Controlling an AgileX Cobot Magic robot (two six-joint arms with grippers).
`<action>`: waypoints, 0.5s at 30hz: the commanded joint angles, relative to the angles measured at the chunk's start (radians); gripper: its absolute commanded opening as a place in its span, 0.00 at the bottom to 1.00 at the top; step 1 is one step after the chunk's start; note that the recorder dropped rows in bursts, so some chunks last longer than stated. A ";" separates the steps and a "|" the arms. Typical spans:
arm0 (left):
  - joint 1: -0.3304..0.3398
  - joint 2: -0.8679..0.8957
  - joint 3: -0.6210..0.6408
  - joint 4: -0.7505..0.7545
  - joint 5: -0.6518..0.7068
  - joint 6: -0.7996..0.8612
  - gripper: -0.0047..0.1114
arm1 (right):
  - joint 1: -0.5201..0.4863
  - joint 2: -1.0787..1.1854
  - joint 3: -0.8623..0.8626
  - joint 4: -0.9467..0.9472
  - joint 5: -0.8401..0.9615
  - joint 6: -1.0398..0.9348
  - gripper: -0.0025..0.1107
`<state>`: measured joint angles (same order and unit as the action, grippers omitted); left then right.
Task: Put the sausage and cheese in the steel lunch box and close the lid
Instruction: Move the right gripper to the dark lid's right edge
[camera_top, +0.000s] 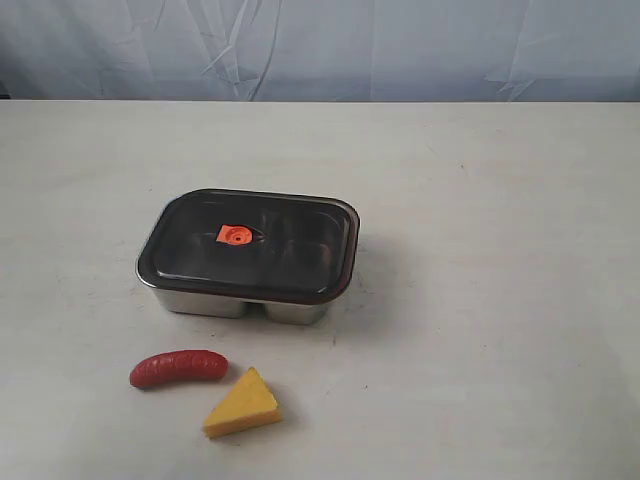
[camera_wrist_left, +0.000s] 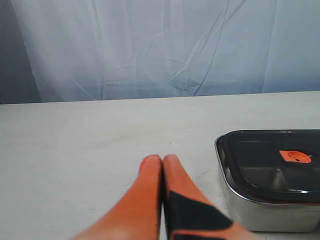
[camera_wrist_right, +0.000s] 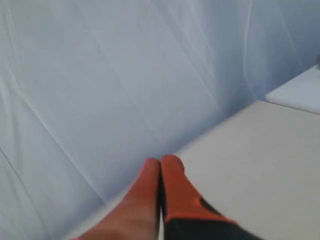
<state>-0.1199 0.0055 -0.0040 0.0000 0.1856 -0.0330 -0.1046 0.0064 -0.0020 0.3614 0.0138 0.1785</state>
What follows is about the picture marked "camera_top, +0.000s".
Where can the transparent lid with orange seal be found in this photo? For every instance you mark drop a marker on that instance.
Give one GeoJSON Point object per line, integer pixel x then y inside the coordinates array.
{"type": "Point", "coordinates": [240, 250]}

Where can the stainless steel lunch box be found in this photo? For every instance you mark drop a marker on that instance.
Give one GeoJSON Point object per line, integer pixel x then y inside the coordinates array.
{"type": "Point", "coordinates": [200, 303]}

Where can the yellow toy cheese wedge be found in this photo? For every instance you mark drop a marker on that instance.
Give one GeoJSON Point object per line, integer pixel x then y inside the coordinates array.
{"type": "Point", "coordinates": [249, 404]}

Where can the red toy sausage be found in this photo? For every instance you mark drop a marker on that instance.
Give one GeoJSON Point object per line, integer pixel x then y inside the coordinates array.
{"type": "Point", "coordinates": [178, 366]}

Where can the white backdrop cloth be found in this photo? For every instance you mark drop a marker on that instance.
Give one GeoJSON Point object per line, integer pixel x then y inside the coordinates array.
{"type": "Point", "coordinates": [330, 51]}

